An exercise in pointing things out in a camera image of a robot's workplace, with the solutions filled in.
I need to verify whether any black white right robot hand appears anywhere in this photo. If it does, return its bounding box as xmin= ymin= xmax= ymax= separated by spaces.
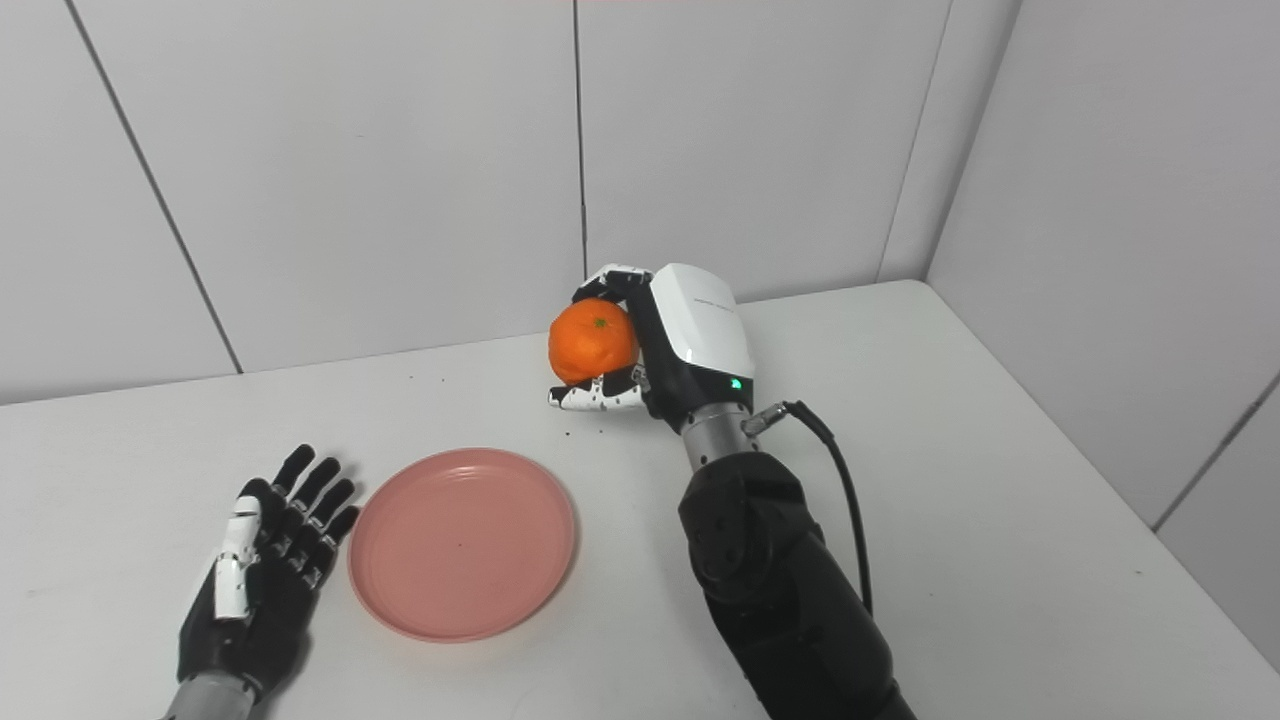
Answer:
xmin=547 ymin=262 xmax=758 ymax=434

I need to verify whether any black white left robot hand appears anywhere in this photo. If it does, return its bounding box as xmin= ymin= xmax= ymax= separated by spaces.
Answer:
xmin=176 ymin=444 xmax=362 ymax=699

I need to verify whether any orange fruit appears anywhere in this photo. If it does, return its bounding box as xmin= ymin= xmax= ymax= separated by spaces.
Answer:
xmin=548 ymin=298 xmax=640 ymax=386

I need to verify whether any pink round plate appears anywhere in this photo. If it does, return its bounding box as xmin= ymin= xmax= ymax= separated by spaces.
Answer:
xmin=347 ymin=448 xmax=578 ymax=643

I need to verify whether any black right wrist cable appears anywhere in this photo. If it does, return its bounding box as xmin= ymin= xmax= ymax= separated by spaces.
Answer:
xmin=741 ymin=399 xmax=875 ymax=617

